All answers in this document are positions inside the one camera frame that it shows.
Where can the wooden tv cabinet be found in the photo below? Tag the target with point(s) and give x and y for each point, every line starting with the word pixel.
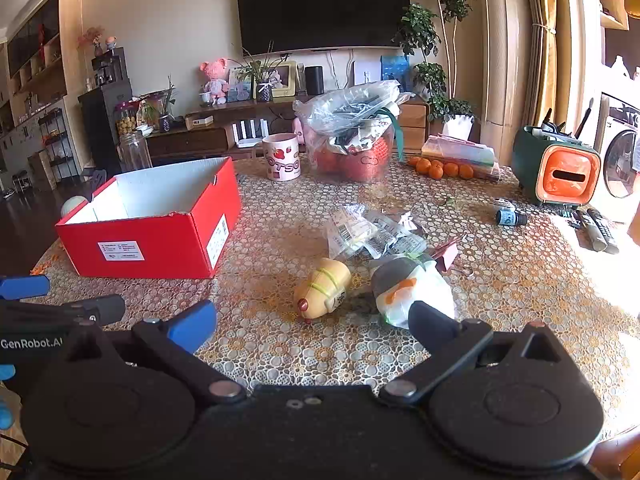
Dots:
pixel 200 140

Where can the white detergent jug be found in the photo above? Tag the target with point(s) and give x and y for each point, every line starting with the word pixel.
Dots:
pixel 621 70

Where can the green leaf scrap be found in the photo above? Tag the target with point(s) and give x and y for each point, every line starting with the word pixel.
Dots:
pixel 450 201

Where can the standing air conditioner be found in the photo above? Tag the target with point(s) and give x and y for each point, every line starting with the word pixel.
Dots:
pixel 505 35

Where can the white flat panel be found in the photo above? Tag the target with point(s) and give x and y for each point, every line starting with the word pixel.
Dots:
pixel 367 72

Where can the white bowl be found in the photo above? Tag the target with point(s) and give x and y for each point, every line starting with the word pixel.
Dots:
pixel 144 130

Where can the pink toy suitcase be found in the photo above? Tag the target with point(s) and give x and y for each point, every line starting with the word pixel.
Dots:
pixel 298 132

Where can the row of small oranges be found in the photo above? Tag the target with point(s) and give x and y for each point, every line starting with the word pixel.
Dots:
pixel 450 169

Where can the white orange printed plastic bag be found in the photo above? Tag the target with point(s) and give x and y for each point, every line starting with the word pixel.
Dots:
pixel 425 290

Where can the white washing machine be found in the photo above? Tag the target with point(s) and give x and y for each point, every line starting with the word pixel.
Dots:
pixel 620 160

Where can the black coffee machine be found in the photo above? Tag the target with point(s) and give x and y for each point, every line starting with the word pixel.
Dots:
pixel 107 67

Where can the pink ribbed block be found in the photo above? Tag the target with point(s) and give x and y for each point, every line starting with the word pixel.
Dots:
pixel 446 255

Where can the clear plastic bag with red balls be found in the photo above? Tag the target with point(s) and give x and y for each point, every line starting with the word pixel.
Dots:
pixel 350 140

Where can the black wall television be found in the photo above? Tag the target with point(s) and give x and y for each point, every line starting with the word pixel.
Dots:
pixel 322 5

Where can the red cardboard box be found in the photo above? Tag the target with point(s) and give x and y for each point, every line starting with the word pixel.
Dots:
pixel 150 245

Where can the black cabinet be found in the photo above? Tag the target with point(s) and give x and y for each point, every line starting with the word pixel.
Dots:
pixel 102 120

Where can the leafy plant in dark vase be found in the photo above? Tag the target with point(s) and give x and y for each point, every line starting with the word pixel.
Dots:
pixel 162 110

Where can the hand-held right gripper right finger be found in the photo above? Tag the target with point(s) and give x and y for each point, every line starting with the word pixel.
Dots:
pixel 432 325

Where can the grey remote control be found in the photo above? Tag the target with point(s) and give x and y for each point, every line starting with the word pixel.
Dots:
pixel 592 232

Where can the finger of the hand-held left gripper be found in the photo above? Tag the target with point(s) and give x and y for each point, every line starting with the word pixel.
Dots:
pixel 102 309
pixel 25 286

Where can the lace covered desktop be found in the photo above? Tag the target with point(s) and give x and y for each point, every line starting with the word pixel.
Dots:
pixel 280 240

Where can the brown cardboard carton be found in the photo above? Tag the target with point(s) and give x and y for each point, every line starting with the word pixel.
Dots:
pixel 42 170

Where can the blue picture box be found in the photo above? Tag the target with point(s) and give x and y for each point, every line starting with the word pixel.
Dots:
pixel 395 72

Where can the black shelving rack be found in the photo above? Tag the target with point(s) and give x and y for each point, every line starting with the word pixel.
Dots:
pixel 57 145

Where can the beige curtain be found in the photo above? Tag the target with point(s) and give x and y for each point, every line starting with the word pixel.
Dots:
pixel 550 35

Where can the wooden wall cabinets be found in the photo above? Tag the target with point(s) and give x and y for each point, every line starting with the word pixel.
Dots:
pixel 35 50

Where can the small beige box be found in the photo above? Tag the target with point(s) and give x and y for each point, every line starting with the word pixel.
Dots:
pixel 199 121

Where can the dark bottle with blue label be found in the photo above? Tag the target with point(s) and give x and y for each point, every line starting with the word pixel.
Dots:
pixel 510 218

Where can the pink doll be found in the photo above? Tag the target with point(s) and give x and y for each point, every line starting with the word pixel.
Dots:
pixel 215 80

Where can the clear case of coloured sheets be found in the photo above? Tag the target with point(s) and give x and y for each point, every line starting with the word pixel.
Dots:
pixel 460 152

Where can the grass plant in striped pot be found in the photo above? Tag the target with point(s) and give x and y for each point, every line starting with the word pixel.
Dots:
pixel 264 91

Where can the grey green round gadget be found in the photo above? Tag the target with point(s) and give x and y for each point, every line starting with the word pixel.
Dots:
pixel 74 207

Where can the dark grey slotted paddle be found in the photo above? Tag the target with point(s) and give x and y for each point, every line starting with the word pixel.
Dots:
pixel 94 180

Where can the person's left hand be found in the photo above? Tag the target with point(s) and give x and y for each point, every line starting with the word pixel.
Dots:
pixel 6 372

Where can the pink lidded nut jar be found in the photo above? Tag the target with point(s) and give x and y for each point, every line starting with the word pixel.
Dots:
pixel 126 120

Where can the white antenna router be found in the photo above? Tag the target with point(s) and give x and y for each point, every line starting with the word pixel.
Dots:
pixel 249 135

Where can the yellow hot dog toy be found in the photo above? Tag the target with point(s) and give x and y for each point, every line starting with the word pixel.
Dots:
pixel 322 290

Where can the vase with pink flowers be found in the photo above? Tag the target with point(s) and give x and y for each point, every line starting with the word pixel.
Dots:
pixel 92 40

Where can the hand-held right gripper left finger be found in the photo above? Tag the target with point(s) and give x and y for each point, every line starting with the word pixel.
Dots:
pixel 192 327

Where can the clear glass jar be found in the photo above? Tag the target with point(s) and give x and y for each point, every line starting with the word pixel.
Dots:
pixel 135 152

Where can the black speaker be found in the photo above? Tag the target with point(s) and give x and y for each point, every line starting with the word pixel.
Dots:
pixel 314 80

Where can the white black patterned pouch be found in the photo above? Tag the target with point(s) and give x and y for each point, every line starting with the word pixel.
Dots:
pixel 502 205

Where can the yellow photo frame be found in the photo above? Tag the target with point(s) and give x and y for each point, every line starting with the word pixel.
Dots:
pixel 285 77

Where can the small figurine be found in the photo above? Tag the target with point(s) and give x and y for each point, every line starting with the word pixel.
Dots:
pixel 110 43

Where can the pink strawberry print mug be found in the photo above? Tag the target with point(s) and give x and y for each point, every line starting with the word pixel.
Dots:
pixel 282 160

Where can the clear packet with yellow bun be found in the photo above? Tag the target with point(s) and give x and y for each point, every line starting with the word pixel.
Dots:
pixel 350 227

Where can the black remote control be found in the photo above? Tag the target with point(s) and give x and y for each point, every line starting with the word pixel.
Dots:
pixel 606 230

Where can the black stool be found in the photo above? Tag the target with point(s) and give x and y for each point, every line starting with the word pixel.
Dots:
pixel 21 180

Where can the tall potted tree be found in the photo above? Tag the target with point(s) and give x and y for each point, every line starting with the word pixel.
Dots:
pixel 430 35

